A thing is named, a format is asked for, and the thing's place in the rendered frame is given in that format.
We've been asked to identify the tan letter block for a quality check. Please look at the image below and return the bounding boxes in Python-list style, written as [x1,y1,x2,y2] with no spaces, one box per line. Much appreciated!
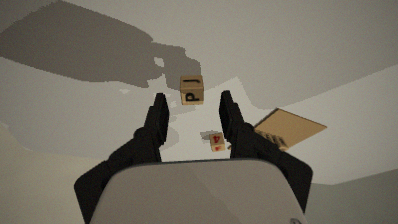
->
[272,136,289,151]
[258,131,274,143]
[209,133,225,152]
[180,75,204,105]

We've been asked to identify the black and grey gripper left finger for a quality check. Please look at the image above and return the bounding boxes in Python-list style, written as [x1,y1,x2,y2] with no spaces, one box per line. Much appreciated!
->
[74,93,170,224]

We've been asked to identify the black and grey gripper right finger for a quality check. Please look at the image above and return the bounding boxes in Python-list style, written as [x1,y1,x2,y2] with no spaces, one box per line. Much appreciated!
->
[219,90,313,214]

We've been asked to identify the tan mat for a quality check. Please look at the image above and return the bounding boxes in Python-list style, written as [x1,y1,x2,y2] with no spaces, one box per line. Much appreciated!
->
[254,108,327,148]

